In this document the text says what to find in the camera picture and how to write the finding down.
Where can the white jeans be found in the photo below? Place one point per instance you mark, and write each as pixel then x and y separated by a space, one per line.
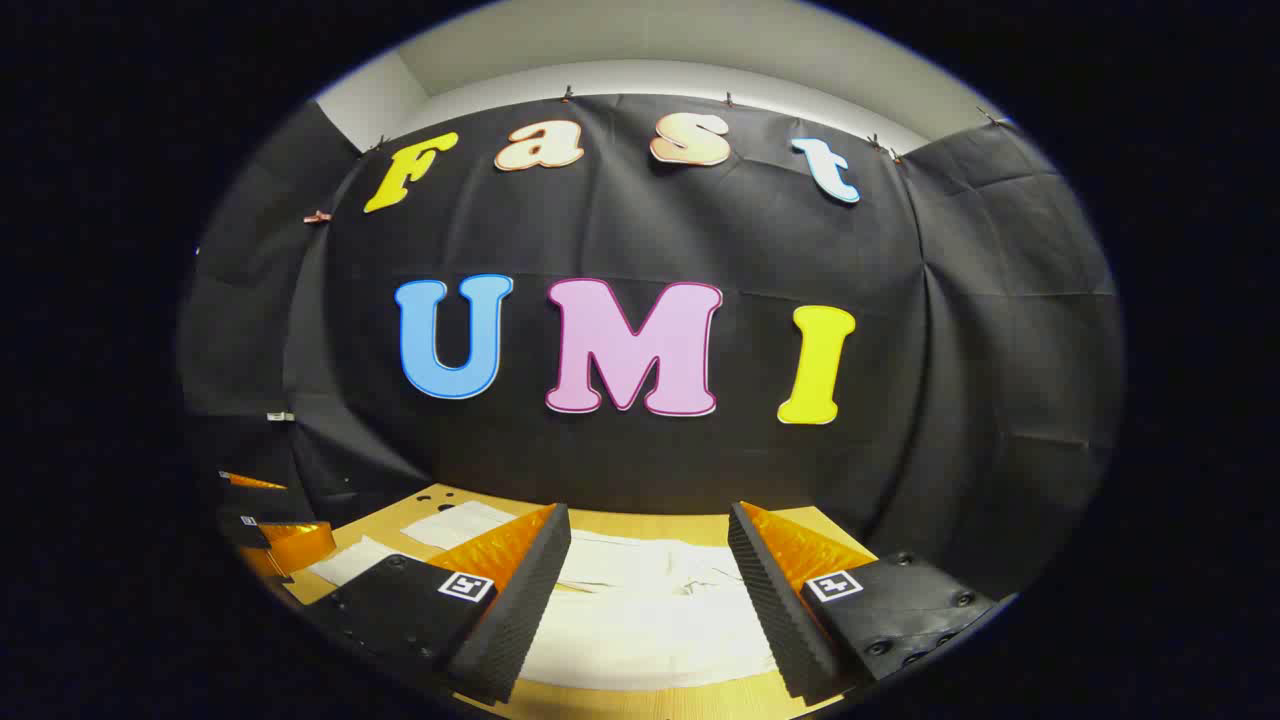
pixel 640 620

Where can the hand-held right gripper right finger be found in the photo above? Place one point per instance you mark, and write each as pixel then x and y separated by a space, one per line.
pixel 775 600

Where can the black backdrop cloth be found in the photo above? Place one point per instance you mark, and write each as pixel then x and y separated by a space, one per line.
pixel 620 230

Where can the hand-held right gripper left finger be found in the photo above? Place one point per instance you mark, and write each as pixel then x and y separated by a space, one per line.
pixel 520 600

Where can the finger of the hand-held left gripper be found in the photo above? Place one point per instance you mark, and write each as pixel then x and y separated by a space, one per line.
pixel 300 545
pixel 262 500

